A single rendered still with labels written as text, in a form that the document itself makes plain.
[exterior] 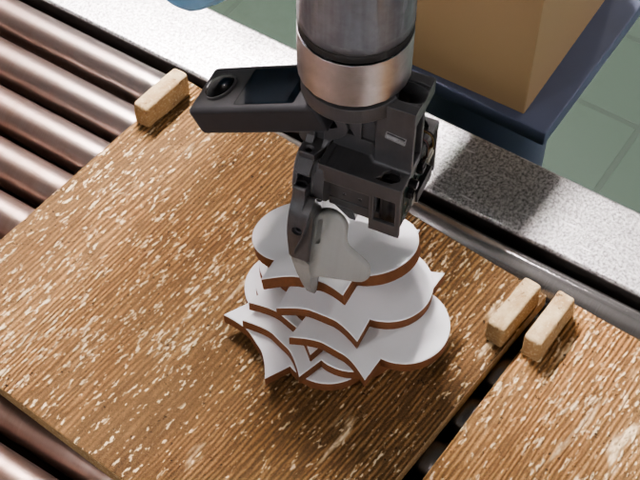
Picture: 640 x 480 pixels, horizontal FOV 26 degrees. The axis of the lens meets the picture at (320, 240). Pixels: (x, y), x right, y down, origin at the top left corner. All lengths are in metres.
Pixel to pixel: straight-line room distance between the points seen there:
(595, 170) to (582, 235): 1.26
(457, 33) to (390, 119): 0.48
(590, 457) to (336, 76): 0.41
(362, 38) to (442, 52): 0.57
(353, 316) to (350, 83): 0.27
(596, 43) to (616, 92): 1.16
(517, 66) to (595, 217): 0.18
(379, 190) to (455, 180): 0.36
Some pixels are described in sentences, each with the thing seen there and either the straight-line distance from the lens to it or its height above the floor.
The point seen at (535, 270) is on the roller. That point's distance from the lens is 1.23.
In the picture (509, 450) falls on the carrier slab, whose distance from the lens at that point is 1.11.
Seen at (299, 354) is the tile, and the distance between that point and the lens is 1.10.
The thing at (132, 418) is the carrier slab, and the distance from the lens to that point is 1.13.
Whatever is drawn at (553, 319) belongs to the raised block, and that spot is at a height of 0.96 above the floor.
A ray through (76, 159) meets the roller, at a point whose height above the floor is 0.91.
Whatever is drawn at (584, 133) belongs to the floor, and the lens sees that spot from 2.57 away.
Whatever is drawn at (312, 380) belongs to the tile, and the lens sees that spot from 1.11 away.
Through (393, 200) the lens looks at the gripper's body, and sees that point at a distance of 0.94.
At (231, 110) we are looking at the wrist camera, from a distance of 0.96.
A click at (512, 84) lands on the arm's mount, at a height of 0.90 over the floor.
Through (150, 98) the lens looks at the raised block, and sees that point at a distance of 1.29.
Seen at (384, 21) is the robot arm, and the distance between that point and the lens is 0.84.
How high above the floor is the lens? 1.91
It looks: 54 degrees down
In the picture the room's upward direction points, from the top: straight up
